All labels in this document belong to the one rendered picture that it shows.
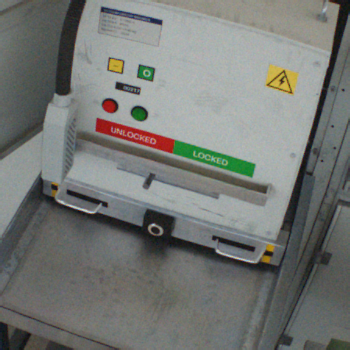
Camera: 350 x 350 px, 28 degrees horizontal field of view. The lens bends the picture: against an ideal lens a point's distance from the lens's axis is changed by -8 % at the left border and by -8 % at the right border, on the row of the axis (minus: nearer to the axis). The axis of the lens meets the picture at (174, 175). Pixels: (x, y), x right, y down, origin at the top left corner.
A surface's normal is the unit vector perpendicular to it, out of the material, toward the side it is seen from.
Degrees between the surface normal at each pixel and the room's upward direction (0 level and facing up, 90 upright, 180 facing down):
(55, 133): 90
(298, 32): 0
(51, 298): 0
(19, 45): 90
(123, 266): 0
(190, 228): 90
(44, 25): 90
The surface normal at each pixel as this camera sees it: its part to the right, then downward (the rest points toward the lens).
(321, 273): -0.27, 0.61
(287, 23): 0.14, -0.74
